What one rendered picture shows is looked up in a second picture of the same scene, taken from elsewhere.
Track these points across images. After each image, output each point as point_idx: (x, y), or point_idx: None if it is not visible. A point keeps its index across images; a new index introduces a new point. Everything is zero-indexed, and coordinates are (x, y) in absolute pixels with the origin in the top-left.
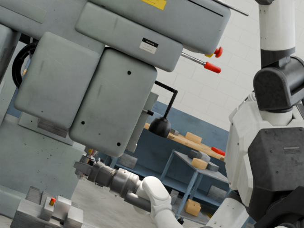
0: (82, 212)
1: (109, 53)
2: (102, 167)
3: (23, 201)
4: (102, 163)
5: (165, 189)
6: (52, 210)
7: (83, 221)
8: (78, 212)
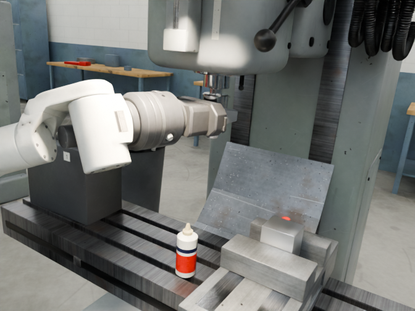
0: (288, 272)
1: None
2: (186, 100)
3: (322, 237)
4: (213, 103)
5: (52, 89)
6: (254, 222)
7: (294, 306)
8: (276, 261)
